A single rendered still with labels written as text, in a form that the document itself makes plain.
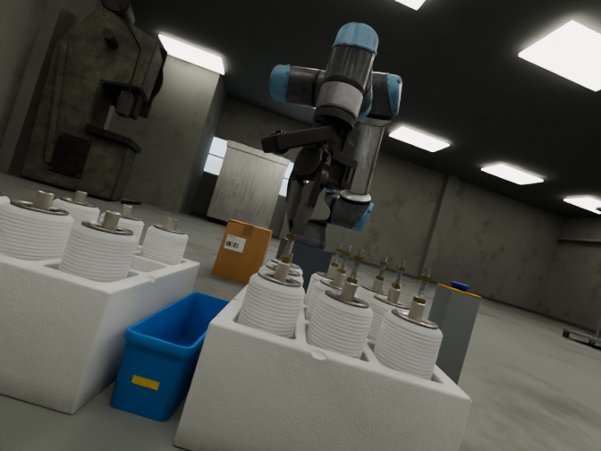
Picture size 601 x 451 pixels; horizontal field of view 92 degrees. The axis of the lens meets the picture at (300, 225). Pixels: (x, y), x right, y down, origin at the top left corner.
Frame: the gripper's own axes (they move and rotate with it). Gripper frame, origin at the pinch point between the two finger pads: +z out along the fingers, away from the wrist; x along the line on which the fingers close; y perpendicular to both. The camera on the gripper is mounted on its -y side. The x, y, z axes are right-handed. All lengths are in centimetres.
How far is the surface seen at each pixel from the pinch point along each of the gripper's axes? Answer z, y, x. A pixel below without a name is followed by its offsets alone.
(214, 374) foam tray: 23.3, -7.9, -3.5
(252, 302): 13.3, -3.9, -1.5
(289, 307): 12.4, 0.7, -4.7
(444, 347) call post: 16.2, 41.8, -9.8
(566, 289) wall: -63, 1168, 201
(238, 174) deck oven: -86, 216, 592
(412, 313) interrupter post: 8.4, 18.8, -13.8
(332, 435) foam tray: 26.8, 7.1, -14.1
